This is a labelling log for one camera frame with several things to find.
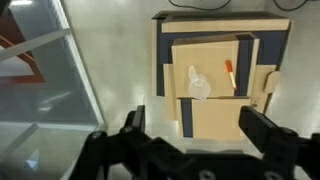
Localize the orange capped white marker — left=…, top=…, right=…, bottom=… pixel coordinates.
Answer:
left=224, top=59, right=238, bottom=91

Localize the clear plastic measuring cup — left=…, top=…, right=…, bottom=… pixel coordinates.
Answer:
left=187, top=64, right=212, bottom=100

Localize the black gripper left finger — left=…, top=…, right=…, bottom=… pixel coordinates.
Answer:
left=71, top=104, right=174, bottom=180

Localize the large cardboard box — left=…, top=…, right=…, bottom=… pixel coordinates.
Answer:
left=161, top=13, right=292, bottom=122

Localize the flat cardboard box dark tape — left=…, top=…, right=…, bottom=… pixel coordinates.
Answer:
left=150, top=10, right=290, bottom=98

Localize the black floor cable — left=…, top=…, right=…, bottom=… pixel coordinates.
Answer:
left=168, top=0, right=233, bottom=11
left=273, top=0, right=320, bottom=11

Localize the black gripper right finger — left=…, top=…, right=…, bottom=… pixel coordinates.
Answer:
left=239, top=105, right=320, bottom=180

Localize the small cardboard box dark tape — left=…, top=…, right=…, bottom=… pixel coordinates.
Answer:
left=175, top=96, right=254, bottom=140

